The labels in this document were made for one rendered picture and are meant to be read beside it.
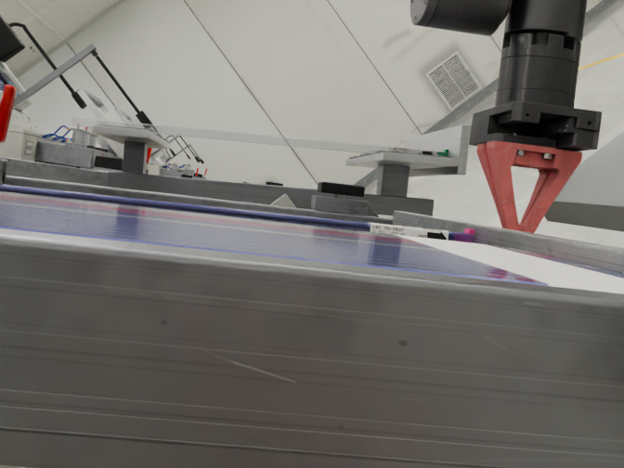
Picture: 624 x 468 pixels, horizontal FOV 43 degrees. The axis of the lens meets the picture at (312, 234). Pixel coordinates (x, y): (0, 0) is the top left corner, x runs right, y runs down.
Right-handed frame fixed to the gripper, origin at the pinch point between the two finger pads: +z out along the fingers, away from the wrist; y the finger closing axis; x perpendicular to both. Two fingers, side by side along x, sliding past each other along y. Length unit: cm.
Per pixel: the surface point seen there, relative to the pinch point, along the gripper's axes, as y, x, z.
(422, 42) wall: -772, 156, -175
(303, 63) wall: -771, 34, -137
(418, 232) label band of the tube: -0.2, -7.6, 0.8
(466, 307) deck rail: 37.1, -14.8, 1.6
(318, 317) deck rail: 37.1, -18.9, 2.3
